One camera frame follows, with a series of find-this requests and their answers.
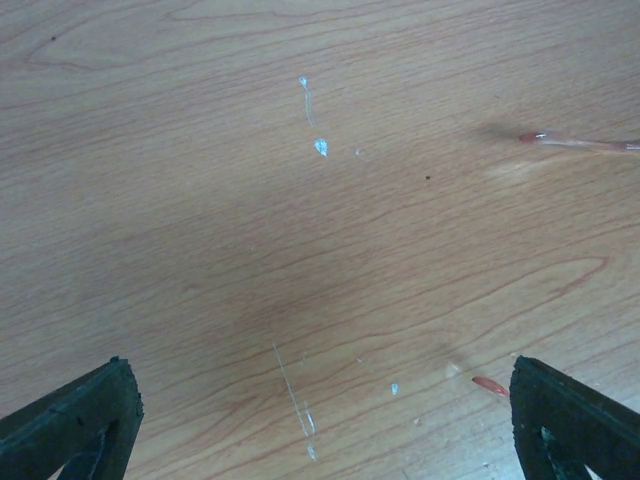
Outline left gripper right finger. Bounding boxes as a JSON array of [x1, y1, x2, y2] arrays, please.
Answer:
[[510, 356, 639, 479]]

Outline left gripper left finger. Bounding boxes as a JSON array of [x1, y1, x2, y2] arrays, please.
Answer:
[[1, 357, 143, 480]]

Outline transparent brown sunglasses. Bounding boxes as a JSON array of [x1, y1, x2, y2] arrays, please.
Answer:
[[472, 130, 639, 399]]

